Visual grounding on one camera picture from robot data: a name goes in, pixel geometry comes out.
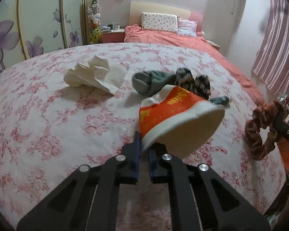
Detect brown striped scrunchie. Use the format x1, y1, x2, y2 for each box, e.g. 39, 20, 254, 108
245, 101, 284, 161

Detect floral pink white tablecloth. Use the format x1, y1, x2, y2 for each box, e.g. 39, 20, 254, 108
0, 43, 286, 227

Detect pink striped pillow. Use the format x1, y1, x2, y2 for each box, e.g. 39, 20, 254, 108
178, 18, 198, 38

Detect black floral scrunchie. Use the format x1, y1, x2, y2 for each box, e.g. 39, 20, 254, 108
175, 68, 211, 100

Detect right bedside table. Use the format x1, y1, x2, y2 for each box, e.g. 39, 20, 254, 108
207, 40, 220, 51

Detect coral pink duvet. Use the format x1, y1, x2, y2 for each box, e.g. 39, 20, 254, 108
124, 24, 265, 105

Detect pink striped curtain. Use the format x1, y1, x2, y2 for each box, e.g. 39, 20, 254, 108
252, 0, 289, 94

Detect grey green sock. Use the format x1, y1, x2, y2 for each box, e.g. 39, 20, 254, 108
131, 70, 229, 106

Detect crumpled white paper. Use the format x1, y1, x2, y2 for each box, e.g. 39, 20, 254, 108
64, 55, 128, 95

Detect floral sliding wardrobe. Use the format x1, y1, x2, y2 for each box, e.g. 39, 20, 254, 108
0, 0, 86, 74

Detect hanging plush toys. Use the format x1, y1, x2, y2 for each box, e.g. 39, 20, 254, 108
87, 0, 102, 44

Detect pink bedside table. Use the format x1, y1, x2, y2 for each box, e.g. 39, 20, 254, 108
101, 29, 125, 43

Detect beige pink headboard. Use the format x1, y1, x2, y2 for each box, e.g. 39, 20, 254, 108
129, 1, 203, 32

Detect floral white pillow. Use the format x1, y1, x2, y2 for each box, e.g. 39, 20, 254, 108
141, 12, 178, 33

